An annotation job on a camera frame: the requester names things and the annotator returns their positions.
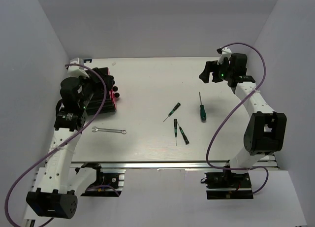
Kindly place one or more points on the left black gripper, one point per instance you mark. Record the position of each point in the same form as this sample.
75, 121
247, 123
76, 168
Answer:
98, 86

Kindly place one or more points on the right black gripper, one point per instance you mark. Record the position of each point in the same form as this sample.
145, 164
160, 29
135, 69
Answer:
210, 67

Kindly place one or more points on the silver combination wrench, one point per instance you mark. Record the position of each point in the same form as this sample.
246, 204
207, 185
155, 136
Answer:
96, 129

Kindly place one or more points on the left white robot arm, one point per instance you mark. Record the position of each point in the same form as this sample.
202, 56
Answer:
56, 195

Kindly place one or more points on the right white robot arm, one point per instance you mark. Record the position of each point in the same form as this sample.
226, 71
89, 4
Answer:
265, 131

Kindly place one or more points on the blue label sticker left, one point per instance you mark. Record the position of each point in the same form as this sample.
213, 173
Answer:
87, 60

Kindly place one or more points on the large green screwdriver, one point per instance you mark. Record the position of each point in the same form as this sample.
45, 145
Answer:
203, 115

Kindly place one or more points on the small precision screwdriver upper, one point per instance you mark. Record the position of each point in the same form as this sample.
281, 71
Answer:
172, 111

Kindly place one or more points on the small precision screwdriver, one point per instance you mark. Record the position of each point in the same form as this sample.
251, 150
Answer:
183, 135
172, 111
175, 130

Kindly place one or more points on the small precision screwdriver middle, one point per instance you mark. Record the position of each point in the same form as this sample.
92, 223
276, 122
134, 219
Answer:
175, 130

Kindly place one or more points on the small precision screwdriver lower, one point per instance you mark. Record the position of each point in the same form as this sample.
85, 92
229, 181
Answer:
183, 135

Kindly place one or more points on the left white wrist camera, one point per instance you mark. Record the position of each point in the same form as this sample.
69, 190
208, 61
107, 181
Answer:
77, 71

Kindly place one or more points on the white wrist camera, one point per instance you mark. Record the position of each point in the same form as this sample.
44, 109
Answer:
77, 71
224, 52

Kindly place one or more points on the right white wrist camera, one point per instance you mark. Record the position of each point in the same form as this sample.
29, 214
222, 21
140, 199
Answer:
224, 52

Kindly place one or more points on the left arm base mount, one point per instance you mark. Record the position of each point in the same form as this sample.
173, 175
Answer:
105, 184

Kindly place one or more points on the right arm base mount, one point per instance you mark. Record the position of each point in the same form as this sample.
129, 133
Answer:
227, 185

